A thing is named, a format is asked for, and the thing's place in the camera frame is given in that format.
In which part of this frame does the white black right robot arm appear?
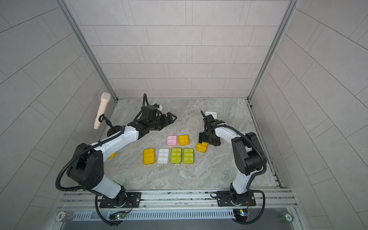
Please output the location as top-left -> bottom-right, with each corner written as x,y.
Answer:
199,113 -> 267,206

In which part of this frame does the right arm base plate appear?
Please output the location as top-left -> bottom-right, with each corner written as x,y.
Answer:
210,191 -> 256,207

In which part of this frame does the aluminium rail frame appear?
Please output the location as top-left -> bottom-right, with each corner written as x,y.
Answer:
58,188 -> 298,212

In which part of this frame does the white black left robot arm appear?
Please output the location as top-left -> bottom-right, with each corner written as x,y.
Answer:
55,104 -> 177,208

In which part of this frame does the poker chip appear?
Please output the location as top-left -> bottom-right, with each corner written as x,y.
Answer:
278,212 -> 294,223
55,211 -> 75,222

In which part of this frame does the right poker chip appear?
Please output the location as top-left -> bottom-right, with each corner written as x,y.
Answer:
278,212 -> 294,223

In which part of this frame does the clear white pillbox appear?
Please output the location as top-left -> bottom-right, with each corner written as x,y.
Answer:
157,149 -> 169,164

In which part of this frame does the green pillbox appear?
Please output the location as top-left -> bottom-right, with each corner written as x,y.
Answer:
183,148 -> 195,164
170,148 -> 182,164
205,111 -> 218,119

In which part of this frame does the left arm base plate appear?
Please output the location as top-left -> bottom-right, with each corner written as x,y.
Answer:
97,192 -> 142,209

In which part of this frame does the left green circuit board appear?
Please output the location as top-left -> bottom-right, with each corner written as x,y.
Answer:
109,211 -> 127,220

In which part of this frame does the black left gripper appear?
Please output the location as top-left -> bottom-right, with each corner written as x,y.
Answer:
148,112 -> 177,130

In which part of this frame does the beige microphone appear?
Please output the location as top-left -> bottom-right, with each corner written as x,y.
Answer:
94,92 -> 111,129

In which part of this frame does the right green circuit board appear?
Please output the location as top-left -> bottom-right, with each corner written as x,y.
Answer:
233,209 -> 250,222

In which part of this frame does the pink pillbox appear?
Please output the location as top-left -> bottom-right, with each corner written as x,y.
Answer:
166,135 -> 178,146

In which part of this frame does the black microphone stand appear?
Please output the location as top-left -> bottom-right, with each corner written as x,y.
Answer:
98,114 -> 122,137

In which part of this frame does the yellow six-slot pillbox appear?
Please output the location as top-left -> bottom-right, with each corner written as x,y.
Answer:
143,148 -> 156,165

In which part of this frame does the left poker chip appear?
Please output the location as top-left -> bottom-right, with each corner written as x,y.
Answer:
55,211 -> 75,222

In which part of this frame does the green circuit board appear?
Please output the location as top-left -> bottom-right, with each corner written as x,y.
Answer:
233,209 -> 250,222
109,211 -> 127,220

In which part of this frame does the small yellow pillbox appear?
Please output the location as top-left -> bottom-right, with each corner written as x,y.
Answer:
178,135 -> 190,146

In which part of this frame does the yellow plastic piece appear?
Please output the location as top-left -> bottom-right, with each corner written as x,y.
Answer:
107,152 -> 117,160

